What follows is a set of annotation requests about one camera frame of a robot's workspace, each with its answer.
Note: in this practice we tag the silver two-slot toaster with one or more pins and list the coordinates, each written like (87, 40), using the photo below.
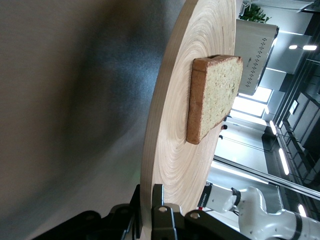
(255, 40)

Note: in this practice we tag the brown bread slice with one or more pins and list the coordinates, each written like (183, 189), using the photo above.
(220, 95)

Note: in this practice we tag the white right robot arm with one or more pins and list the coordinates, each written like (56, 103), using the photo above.
(252, 212)

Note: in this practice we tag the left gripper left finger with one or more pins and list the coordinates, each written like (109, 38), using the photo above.
(120, 225)

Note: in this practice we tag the round wooden plate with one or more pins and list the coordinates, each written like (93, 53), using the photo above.
(180, 162)

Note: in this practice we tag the white ceiling light strip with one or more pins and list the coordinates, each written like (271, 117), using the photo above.
(283, 161)
(302, 210)
(310, 47)

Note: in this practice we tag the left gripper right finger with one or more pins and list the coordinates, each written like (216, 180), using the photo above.
(162, 222)

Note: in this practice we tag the green potted plant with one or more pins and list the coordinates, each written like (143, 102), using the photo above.
(255, 15)

